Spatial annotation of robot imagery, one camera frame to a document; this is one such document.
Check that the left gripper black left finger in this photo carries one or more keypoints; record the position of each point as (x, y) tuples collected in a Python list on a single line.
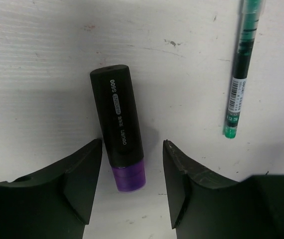
[(54, 202)]

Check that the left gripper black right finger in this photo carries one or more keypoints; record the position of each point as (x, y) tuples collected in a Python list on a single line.
[(206, 205)]

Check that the purple cap black highlighter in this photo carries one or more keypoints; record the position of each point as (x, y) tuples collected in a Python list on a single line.
[(118, 117)]

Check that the green ink pen refill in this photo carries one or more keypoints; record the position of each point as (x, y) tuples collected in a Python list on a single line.
[(249, 18)]

